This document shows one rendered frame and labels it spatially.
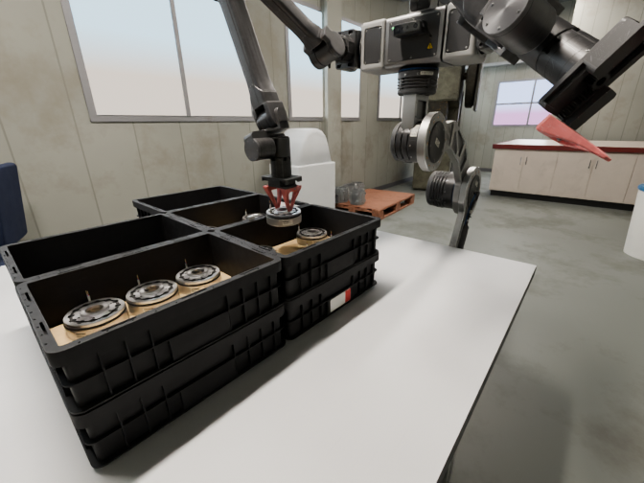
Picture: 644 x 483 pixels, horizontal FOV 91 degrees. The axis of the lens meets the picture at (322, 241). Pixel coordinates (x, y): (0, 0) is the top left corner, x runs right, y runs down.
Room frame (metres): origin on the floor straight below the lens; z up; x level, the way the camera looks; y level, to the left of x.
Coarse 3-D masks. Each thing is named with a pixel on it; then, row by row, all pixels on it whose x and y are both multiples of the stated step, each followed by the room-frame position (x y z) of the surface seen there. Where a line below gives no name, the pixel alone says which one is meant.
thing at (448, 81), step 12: (444, 72) 5.82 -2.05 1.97; (456, 72) 5.73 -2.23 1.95; (468, 72) 5.62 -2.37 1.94; (480, 72) 5.59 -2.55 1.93; (444, 84) 5.81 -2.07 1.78; (456, 84) 5.73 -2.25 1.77; (468, 84) 5.62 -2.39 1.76; (480, 84) 6.29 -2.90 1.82; (432, 96) 5.89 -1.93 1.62; (444, 96) 5.81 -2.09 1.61; (456, 96) 5.72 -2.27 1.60; (468, 96) 5.71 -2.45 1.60; (432, 108) 5.92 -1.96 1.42; (444, 108) 5.84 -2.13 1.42; (456, 108) 6.13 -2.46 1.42; (456, 120) 6.13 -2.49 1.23; (444, 156) 5.72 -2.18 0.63; (420, 168) 5.89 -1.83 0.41; (444, 168) 5.71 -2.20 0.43; (420, 180) 5.88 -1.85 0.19
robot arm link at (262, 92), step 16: (224, 0) 0.94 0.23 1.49; (240, 0) 0.95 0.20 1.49; (224, 16) 0.95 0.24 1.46; (240, 16) 0.93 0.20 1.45; (240, 32) 0.92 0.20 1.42; (240, 48) 0.92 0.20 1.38; (256, 48) 0.94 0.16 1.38; (256, 64) 0.91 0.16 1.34; (256, 80) 0.90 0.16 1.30; (256, 96) 0.90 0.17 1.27; (272, 96) 0.90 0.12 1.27; (256, 112) 0.91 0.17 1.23; (272, 112) 0.88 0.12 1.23
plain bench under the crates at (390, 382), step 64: (384, 256) 1.16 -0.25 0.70; (448, 256) 1.15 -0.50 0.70; (0, 320) 0.75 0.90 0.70; (384, 320) 0.72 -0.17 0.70; (448, 320) 0.72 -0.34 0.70; (512, 320) 0.73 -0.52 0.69; (0, 384) 0.51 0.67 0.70; (256, 384) 0.50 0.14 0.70; (320, 384) 0.50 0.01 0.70; (384, 384) 0.50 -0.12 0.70; (448, 384) 0.50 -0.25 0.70; (0, 448) 0.37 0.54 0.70; (64, 448) 0.37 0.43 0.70; (192, 448) 0.37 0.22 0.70; (256, 448) 0.37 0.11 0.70; (320, 448) 0.36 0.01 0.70; (384, 448) 0.36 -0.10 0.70; (448, 448) 0.36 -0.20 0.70
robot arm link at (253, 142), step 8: (280, 112) 0.88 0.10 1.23; (280, 120) 0.87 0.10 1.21; (272, 128) 0.87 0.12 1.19; (280, 128) 0.87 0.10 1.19; (248, 136) 0.83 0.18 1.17; (256, 136) 0.83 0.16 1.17; (264, 136) 0.85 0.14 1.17; (248, 144) 0.83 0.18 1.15; (256, 144) 0.81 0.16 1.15; (264, 144) 0.83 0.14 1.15; (272, 144) 0.84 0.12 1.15; (248, 152) 0.83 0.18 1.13; (256, 152) 0.81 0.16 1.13; (264, 152) 0.82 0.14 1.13; (272, 152) 0.84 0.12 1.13; (256, 160) 0.82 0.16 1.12
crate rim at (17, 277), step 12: (156, 216) 0.99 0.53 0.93; (168, 216) 0.97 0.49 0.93; (96, 228) 0.86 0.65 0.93; (192, 228) 0.86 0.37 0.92; (36, 240) 0.77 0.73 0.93; (0, 252) 0.68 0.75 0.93; (12, 264) 0.61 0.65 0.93; (84, 264) 0.60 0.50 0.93; (12, 276) 0.55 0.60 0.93; (36, 276) 0.55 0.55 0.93
